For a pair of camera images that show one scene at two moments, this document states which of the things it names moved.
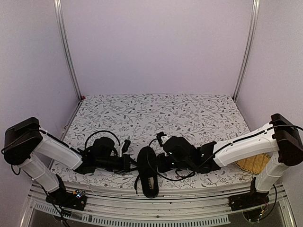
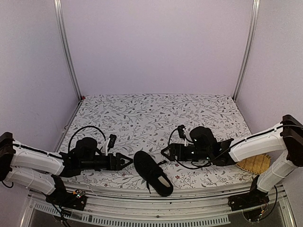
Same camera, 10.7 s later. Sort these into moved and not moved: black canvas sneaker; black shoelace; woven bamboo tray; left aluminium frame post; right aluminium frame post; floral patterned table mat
Moved: black canvas sneaker; black shoelace
Not moved: floral patterned table mat; right aluminium frame post; woven bamboo tray; left aluminium frame post
